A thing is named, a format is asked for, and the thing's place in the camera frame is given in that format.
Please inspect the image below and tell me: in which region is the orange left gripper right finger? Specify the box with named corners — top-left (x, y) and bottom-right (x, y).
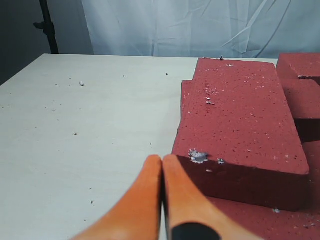
top-left (162, 154), bottom-right (253, 240)

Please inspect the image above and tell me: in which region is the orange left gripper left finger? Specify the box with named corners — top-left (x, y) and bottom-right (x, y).
top-left (73, 154), bottom-right (162, 240)

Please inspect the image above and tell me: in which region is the red brick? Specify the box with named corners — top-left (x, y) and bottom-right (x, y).
top-left (174, 75), bottom-right (320, 149)
top-left (208, 141), bottom-right (320, 240)
top-left (172, 58), bottom-right (310, 211)

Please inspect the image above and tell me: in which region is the back row left brick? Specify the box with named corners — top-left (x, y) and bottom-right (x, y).
top-left (276, 52), bottom-right (320, 85)

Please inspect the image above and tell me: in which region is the pale blue backdrop cloth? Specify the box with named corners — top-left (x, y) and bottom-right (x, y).
top-left (82, 0), bottom-right (320, 59)

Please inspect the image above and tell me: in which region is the black tripod stand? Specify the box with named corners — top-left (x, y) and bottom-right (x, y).
top-left (33, 0), bottom-right (59, 54)

